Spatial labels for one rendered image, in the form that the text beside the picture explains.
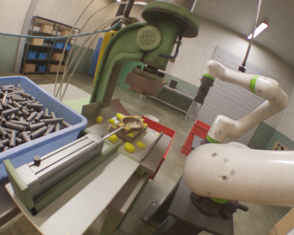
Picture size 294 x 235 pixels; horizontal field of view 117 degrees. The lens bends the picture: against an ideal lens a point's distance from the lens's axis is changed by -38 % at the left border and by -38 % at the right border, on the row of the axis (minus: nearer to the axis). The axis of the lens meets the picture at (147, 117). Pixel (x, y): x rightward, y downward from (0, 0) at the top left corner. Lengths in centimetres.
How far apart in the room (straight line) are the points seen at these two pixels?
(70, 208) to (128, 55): 48
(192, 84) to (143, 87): 548
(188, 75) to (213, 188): 571
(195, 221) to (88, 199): 33
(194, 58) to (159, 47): 553
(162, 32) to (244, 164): 43
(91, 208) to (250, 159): 30
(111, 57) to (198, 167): 49
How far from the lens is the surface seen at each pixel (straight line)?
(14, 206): 37
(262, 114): 100
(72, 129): 41
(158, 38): 48
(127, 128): 50
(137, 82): 45
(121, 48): 57
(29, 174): 26
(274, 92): 83
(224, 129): 96
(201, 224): 50
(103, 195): 32
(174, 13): 45
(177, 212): 48
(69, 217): 29
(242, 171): 27
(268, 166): 26
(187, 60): 599
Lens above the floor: 126
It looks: 19 degrees down
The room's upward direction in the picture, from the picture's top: 21 degrees clockwise
